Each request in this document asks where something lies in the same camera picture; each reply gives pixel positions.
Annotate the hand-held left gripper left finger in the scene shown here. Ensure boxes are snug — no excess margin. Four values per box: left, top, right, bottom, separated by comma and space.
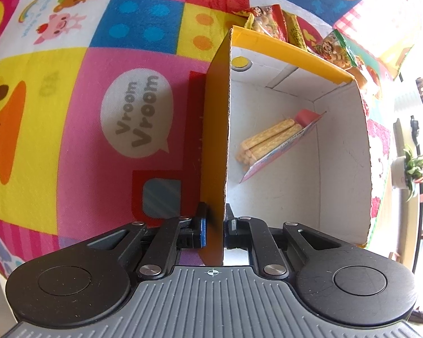
86, 202, 209, 279

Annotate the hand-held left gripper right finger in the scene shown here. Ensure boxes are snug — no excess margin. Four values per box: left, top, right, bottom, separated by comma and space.
224, 202, 342, 279

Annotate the yellow cardboard box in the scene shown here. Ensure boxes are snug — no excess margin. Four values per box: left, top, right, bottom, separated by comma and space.
199, 25, 389, 266

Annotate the biscuit stick packet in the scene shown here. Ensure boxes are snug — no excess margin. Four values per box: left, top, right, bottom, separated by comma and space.
235, 110, 327, 184

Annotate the green snack packet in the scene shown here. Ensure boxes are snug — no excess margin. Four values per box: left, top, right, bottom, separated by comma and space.
312, 30, 371, 90

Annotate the colourful printed play mat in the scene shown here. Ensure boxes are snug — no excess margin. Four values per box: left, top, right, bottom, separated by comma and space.
0, 0, 423, 279

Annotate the small potted plant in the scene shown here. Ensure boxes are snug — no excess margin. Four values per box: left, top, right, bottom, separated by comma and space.
391, 146, 423, 202

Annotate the yellow snack packet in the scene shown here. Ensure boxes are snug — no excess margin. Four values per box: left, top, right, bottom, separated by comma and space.
284, 10, 315, 54

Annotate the red snack packet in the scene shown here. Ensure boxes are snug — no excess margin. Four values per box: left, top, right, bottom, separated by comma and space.
233, 4, 288, 43

